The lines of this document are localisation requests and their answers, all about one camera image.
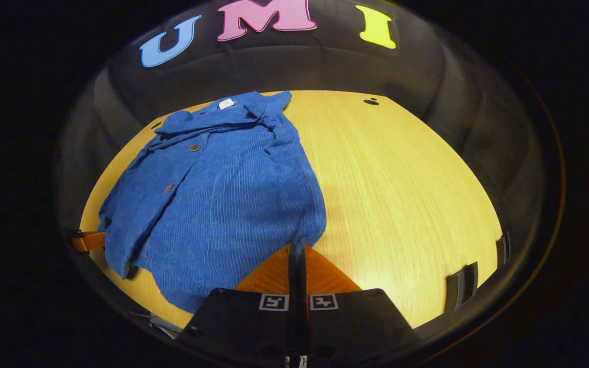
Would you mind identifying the blue corduroy jacket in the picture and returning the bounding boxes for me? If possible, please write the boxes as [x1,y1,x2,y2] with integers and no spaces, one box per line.
[98,90,327,314]

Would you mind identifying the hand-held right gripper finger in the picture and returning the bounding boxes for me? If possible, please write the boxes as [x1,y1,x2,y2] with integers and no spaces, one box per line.
[299,244,422,366]
[177,244,299,366]

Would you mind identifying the black table edge bracket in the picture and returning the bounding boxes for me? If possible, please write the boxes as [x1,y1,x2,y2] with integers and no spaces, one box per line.
[495,233,511,267]
[445,262,479,313]

